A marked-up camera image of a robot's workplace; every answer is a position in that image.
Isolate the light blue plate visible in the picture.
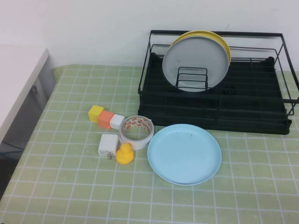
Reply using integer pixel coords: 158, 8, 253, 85
147, 123, 222, 186

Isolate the grey plate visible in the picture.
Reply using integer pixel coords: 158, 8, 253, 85
162, 35, 230, 93

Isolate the yellow plate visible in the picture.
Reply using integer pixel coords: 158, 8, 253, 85
171, 30, 232, 67

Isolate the white cube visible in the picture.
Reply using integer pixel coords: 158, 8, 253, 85
109, 113, 126, 130

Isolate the white tape roll red print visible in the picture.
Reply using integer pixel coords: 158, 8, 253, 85
118, 115, 155, 150

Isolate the orange cube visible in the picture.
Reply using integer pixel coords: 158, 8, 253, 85
97, 110, 115, 130

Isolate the yellow rubber duck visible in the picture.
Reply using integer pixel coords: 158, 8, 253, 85
115, 142, 135, 166

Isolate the white power adapter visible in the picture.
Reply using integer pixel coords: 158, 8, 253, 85
97, 133, 119, 161

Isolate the yellow cube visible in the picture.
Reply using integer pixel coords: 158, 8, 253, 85
88, 105, 104, 123

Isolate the green checked tablecloth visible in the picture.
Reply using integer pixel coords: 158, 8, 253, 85
0, 63, 299, 224

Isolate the white side cabinet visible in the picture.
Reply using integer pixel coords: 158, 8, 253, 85
0, 45, 58, 194

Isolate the black wire dish rack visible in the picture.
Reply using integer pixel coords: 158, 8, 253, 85
137, 52, 292, 135
137, 29, 299, 122

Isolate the blue cable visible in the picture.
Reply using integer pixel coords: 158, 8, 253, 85
0, 140, 26, 156

